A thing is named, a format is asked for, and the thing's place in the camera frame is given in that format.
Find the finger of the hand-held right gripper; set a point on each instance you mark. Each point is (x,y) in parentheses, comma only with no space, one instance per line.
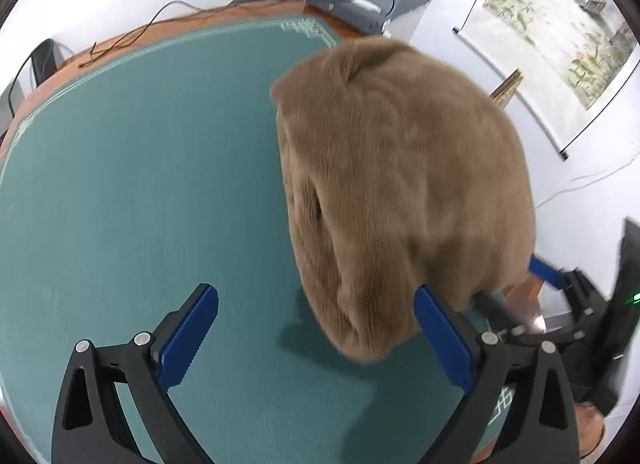
(545,271)
(495,309)

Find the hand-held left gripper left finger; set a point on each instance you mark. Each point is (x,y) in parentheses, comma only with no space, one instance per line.
(187,334)

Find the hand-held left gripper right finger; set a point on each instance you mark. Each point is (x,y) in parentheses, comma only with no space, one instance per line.
(445,339)

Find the black lattice-back chair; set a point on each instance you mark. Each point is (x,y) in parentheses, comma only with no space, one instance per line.
(42,61)

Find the wooden stick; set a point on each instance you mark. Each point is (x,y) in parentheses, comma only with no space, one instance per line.
(507,86)

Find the brown fleece sweater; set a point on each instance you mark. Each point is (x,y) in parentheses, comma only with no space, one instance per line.
(410,194)

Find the person's right forearm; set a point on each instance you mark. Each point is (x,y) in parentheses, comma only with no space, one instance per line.
(592,434)

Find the black power strip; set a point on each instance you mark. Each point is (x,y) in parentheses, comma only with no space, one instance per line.
(345,11)

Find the wall scroll painting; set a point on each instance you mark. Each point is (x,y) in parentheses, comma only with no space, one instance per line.
(555,38)

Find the green table mat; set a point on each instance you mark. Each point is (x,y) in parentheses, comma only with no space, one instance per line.
(150,194)

